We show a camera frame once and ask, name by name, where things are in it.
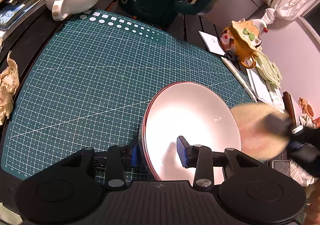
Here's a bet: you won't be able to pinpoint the beige loofah sponge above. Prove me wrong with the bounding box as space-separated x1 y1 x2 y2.
231 103 290 161

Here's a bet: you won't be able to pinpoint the white ceramic bowl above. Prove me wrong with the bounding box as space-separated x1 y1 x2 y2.
139 82 241 182

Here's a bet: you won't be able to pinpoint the white paper stack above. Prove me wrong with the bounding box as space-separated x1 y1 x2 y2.
246 68 285 111

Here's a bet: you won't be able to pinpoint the light green container lids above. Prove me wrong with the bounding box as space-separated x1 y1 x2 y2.
256 52 283 88

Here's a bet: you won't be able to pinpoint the green cutting mat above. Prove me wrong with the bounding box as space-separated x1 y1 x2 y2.
1 11 251 179

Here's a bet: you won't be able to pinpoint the orange teapot yellow lid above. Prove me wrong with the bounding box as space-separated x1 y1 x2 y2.
220 18 268 69

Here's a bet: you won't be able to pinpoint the small white notepad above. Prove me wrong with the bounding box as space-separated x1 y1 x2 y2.
199 31 225 56

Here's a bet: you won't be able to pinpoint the stack of books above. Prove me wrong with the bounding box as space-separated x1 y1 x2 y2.
1 0 44 40

